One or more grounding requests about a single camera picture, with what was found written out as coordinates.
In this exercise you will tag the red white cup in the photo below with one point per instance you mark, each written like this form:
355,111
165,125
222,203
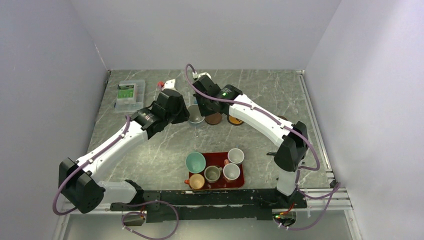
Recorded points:
231,171

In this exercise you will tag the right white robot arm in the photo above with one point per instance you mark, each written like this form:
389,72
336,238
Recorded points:
290,138

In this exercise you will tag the black orange smiley coaster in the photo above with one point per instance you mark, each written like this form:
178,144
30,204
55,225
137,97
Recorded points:
234,121

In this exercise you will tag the clear plastic screw box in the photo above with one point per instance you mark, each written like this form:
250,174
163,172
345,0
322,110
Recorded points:
130,96

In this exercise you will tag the dark wooden coaster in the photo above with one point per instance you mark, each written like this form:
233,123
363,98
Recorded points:
213,119

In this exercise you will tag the teal green cup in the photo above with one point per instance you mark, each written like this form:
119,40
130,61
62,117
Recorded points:
195,162

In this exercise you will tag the olive green cup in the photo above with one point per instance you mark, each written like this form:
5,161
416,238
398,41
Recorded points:
212,173

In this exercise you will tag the orange cup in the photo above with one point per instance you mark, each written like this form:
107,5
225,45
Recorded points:
195,182

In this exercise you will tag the small white cup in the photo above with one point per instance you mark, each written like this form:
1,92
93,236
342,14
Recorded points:
236,156

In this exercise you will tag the brown wooden coaster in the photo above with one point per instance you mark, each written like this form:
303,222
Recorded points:
282,117

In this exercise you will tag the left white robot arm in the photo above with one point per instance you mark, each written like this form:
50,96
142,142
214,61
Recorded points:
80,181

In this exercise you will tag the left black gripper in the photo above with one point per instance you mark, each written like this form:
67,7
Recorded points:
184,114

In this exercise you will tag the blue white cup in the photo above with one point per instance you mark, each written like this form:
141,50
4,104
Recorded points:
195,116

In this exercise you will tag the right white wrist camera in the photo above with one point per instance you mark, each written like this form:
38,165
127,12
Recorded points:
196,75

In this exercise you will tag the black pliers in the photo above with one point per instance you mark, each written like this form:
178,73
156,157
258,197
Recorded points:
271,153

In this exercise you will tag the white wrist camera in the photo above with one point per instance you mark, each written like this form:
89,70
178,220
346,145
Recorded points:
196,75
167,85

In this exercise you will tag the red serving tray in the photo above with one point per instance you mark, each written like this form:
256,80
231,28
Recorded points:
217,159

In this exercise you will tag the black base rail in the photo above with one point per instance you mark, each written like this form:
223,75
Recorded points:
256,203

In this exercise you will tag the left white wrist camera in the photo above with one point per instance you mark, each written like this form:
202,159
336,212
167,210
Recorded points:
167,85

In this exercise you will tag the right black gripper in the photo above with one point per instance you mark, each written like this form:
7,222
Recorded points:
204,112

